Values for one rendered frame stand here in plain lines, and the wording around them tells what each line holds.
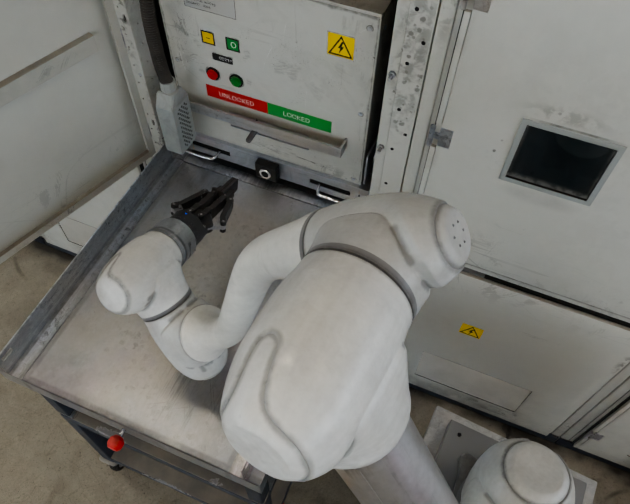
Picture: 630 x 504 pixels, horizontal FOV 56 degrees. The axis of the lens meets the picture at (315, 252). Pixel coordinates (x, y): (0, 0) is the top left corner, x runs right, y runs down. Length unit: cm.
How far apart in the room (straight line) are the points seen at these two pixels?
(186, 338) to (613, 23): 83
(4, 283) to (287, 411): 223
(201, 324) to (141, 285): 12
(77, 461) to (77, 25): 141
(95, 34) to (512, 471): 120
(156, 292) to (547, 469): 70
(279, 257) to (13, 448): 172
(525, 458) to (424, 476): 37
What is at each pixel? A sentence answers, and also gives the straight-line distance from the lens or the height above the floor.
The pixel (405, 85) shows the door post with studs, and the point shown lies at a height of 129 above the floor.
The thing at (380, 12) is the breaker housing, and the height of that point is 139.
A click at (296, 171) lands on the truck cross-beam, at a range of 151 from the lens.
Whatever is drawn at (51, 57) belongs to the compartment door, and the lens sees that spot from 140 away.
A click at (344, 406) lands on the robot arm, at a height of 155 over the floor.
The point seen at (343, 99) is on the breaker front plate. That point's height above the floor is 118.
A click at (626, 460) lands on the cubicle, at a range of 224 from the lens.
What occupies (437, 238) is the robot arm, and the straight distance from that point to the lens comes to 59.
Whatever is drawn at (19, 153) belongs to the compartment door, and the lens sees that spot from 148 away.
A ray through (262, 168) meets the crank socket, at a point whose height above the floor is 91.
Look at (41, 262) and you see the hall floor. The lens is 266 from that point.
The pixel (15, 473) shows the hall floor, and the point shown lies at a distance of 230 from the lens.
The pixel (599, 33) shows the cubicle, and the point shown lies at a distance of 103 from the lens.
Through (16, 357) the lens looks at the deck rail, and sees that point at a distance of 142.
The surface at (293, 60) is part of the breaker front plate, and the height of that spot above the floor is 124.
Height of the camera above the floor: 203
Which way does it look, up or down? 56 degrees down
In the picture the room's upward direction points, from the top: 2 degrees clockwise
